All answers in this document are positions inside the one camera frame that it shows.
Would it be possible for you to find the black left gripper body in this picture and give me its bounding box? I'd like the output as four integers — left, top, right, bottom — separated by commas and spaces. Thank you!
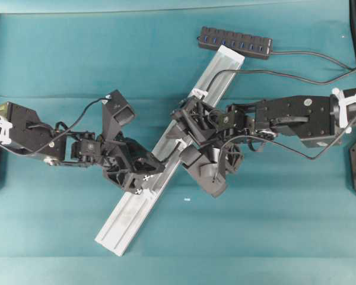
99, 133, 155, 195

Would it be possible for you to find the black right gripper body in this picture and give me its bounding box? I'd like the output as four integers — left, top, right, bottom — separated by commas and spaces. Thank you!
171, 97, 255, 175

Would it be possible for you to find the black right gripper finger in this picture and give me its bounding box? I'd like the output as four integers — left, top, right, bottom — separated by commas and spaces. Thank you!
180, 145, 208, 168
166, 117, 196, 140

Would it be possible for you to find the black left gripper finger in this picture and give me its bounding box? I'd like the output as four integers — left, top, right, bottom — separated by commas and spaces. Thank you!
126, 142, 163, 172
127, 166, 166, 195

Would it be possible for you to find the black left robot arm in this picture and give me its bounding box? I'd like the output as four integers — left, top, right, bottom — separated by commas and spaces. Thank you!
0, 99, 165, 195

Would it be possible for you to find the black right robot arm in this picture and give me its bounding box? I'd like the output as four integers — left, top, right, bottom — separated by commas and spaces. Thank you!
166, 88, 356, 178

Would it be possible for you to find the black USB hub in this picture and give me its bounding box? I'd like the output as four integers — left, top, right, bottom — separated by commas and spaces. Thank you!
197, 26, 272, 60

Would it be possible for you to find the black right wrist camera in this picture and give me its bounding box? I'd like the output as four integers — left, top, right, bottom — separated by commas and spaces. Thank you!
182, 145, 227, 198

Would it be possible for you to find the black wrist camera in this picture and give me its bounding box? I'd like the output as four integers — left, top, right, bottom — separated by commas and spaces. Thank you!
101, 90, 136, 144
182, 145, 227, 198

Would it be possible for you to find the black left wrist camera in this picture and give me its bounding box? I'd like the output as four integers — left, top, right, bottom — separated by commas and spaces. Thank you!
101, 90, 136, 144

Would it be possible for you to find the aluminium profile rail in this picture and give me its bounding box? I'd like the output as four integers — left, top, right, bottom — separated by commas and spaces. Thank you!
95, 46, 245, 257

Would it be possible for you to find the black hub power cable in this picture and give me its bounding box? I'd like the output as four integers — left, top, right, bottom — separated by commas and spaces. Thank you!
268, 50, 356, 72

